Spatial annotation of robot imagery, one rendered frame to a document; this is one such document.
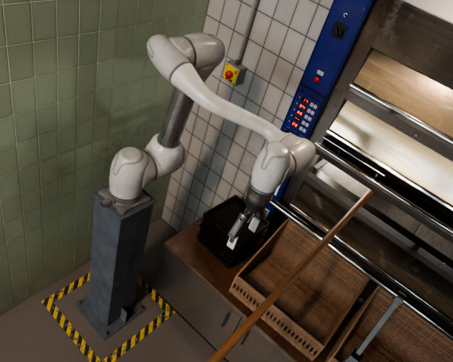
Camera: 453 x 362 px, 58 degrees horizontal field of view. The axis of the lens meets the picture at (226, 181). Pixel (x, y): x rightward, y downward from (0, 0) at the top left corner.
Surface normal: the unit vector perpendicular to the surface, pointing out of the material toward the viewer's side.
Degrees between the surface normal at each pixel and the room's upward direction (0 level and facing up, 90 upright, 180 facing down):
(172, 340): 0
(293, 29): 90
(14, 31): 90
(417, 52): 90
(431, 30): 90
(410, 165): 70
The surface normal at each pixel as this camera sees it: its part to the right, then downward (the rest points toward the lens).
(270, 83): -0.62, 0.38
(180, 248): 0.25, -0.73
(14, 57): 0.74, 0.57
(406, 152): -0.50, 0.11
